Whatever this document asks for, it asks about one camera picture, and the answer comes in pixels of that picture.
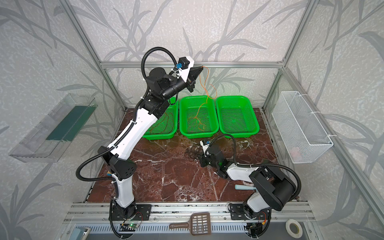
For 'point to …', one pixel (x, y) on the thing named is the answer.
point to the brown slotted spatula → (199, 224)
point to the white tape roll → (289, 231)
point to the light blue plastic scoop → (240, 187)
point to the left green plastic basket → (172, 129)
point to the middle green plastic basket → (198, 117)
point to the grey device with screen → (79, 233)
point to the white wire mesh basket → (302, 137)
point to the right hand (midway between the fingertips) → (198, 149)
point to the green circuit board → (133, 225)
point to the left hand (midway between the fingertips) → (202, 62)
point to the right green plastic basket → (236, 116)
